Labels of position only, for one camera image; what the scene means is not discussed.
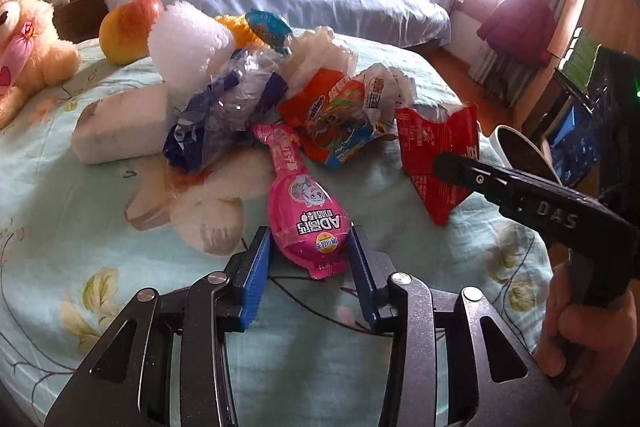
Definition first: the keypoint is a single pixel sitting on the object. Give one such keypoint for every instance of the blue plastic toy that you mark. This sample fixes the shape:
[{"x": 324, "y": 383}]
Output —
[{"x": 265, "y": 27}]

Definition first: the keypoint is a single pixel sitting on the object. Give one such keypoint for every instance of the dark wooden nightstand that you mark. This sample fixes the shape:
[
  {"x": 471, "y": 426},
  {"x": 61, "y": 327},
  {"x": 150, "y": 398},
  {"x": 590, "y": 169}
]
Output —
[{"x": 75, "y": 19}]

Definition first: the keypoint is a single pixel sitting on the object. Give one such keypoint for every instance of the white paper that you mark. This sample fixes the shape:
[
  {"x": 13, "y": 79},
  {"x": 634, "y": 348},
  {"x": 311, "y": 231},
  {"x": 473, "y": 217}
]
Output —
[{"x": 395, "y": 82}]

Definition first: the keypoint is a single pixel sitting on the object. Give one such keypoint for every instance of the red snack packet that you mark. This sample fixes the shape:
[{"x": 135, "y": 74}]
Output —
[{"x": 425, "y": 147}]

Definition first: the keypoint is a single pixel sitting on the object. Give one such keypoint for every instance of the floral turquoise bedsheet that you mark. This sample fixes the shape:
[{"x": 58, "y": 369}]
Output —
[{"x": 75, "y": 232}]

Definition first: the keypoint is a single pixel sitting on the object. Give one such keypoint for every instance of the white sponge block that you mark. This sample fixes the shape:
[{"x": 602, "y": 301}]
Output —
[{"x": 120, "y": 127}]

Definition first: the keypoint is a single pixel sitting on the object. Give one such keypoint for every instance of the person's right hand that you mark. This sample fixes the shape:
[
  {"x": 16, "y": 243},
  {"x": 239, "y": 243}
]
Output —
[{"x": 590, "y": 342}]

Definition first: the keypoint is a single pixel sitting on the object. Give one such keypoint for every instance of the green cloth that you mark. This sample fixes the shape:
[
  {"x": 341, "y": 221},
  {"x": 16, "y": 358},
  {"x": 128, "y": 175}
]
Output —
[{"x": 582, "y": 57}]

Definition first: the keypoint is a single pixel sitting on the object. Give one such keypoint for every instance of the clear blue plastic wrapper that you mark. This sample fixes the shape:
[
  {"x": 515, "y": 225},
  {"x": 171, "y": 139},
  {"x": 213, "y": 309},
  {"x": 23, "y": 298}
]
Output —
[{"x": 220, "y": 107}]

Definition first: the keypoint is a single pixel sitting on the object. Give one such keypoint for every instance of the yellow soft toy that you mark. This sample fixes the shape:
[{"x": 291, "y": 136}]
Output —
[{"x": 235, "y": 29}]

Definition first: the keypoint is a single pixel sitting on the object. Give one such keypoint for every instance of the black television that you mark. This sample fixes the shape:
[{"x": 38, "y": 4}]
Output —
[{"x": 570, "y": 142}]

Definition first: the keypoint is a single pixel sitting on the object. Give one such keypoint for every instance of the red yellow apple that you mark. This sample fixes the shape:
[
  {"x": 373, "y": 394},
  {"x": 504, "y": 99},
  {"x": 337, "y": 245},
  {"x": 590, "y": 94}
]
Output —
[{"x": 125, "y": 32}]

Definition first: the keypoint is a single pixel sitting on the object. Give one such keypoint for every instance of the red coat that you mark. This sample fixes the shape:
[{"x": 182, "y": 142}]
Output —
[{"x": 520, "y": 27}]

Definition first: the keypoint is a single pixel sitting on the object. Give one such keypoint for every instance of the cream teddy bear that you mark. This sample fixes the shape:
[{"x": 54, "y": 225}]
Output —
[{"x": 35, "y": 52}]

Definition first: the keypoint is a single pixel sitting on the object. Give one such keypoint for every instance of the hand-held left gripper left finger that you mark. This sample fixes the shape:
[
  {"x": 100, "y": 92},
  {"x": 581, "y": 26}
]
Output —
[{"x": 252, "y": 277}]

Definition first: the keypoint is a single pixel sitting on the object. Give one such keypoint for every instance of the white foam fruit net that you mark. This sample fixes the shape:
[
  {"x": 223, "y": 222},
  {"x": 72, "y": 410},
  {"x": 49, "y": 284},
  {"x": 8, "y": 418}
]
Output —
[{"x": 185, "y": 37}]

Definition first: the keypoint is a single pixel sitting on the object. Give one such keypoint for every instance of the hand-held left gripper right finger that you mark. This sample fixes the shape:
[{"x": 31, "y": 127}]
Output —
[{"x": 364, "y": 282}]

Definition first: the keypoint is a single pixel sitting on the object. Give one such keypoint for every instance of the orange snack packet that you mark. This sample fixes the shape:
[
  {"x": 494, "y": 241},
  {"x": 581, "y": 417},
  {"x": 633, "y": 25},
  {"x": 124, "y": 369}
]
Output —
[{"x": 325, "y": 117}]

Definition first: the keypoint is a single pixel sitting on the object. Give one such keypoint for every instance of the black white-rimmed trash bin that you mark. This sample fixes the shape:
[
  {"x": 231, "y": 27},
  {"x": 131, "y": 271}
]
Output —
[{"x": 525, "y": 152}]

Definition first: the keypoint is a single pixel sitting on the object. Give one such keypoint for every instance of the pink snack packet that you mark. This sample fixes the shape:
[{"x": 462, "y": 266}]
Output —
[{"x": 300, "y": 207}]

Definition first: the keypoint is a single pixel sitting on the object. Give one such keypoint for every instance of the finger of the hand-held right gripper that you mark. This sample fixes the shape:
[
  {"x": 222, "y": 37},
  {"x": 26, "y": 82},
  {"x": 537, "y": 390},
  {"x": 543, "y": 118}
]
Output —
[{"x": 475, "y": 179}]

